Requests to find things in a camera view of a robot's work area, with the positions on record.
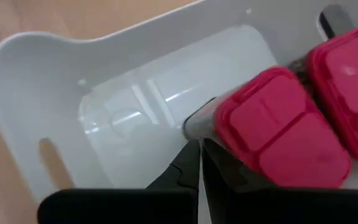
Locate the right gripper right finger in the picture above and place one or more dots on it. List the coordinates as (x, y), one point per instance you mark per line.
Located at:
(291, 208)

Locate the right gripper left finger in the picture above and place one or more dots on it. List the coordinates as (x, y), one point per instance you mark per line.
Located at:
(120, 208)

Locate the red smoked paprika tin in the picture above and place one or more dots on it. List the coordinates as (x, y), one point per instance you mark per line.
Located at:
(275, 124)
(346, 87)

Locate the white plastic bin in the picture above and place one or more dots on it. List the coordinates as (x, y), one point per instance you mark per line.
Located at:
(135, 77)

